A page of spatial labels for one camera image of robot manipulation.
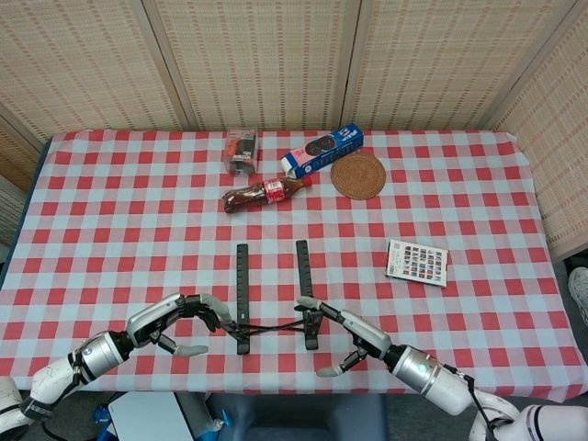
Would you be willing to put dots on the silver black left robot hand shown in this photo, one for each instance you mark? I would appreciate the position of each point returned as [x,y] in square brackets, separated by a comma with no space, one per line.
[151,319]

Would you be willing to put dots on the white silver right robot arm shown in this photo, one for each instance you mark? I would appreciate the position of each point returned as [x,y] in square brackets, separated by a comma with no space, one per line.
[422,372]

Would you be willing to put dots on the small blue item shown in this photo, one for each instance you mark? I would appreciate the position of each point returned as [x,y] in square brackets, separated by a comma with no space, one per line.
[101,414]

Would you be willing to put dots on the woven bamboo side screen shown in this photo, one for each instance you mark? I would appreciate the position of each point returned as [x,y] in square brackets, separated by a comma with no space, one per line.
[18,156]
[551,138]

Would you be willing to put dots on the blue cookie box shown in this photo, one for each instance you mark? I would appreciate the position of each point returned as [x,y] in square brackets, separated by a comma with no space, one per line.
[321,154]

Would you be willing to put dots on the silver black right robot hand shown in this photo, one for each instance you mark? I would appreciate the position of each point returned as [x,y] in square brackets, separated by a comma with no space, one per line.
[365,333]

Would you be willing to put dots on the white flat board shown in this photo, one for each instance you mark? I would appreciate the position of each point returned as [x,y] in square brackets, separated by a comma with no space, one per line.
[147,418]

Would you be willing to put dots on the round woven brown coaster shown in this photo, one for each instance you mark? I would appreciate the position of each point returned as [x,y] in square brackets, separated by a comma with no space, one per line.
[358,177]

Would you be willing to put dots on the cola bottle with red label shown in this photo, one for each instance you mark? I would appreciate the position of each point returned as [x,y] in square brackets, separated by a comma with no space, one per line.
[257,195]

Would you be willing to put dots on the woven bamboo folding screen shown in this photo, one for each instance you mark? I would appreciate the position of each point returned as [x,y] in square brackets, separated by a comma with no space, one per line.
[275,59]

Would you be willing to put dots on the white shoe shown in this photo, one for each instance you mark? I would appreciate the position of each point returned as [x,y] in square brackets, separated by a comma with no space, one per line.
[580,294]

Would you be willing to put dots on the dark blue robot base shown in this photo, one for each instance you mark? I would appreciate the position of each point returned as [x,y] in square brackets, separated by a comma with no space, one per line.
[298,413]

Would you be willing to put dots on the black folding stand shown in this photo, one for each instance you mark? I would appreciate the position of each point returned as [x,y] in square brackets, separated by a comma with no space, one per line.
[242,285]

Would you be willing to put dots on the clear plastic box red-black contents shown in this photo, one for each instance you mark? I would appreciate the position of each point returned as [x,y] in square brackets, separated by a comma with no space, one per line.
[241,154]

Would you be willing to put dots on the red white checked tablecloth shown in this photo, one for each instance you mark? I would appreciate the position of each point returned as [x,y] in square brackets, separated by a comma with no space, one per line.
[115,229]

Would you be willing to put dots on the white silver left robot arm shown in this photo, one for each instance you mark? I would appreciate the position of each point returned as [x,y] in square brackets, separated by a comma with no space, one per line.
[96,356]

